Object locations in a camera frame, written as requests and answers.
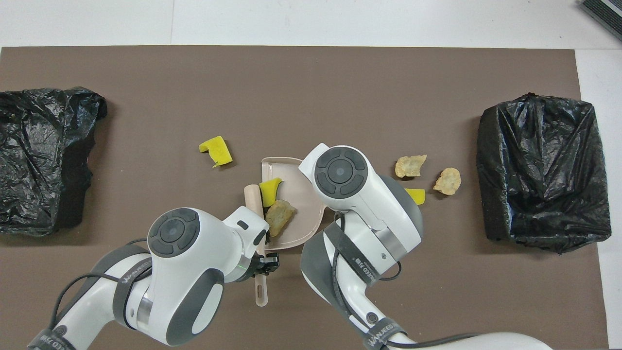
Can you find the dark ridged object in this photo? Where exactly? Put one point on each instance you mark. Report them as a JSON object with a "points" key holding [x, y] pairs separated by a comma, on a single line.
{"points": [[607, 14]]}

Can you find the beige hand brush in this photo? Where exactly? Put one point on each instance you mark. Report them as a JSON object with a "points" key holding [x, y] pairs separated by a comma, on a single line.
{"points": [[252, 199]]}

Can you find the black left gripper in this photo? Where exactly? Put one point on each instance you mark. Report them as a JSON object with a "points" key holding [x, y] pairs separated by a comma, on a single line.
{"points": [[262, 266]]}

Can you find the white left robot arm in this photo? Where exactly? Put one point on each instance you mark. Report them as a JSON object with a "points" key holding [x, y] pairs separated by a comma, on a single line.
{"points": [[194, 272]]}

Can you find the yellow sponge piece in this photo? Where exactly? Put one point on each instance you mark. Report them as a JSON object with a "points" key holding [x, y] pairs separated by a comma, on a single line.
{"points": [[417, 196], [268, 193], [217, 149]]}

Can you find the bin with black bag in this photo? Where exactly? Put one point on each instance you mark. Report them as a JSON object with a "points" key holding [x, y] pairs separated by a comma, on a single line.
{"points": [[39, 155], [544, 170]]}

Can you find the beige plastic dustpan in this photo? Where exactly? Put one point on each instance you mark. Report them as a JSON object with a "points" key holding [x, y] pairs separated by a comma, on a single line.
{"points": [[301, 204]]}

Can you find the tan sponge chunk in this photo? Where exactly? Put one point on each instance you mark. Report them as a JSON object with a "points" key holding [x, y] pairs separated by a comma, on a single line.
{"points": [[279, 217]]}

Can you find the brown table mat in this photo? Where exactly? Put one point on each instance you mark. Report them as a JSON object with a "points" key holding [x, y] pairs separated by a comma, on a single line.
{"points": [[291, 97]]}

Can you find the pale crumpled chip piece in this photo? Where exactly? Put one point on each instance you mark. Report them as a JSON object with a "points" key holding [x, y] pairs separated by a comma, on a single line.
{"points": [[447, 181], [409, 166]]}

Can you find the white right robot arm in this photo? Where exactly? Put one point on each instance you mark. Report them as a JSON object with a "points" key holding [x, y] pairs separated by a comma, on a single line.
{"points": [[359, 194]]}

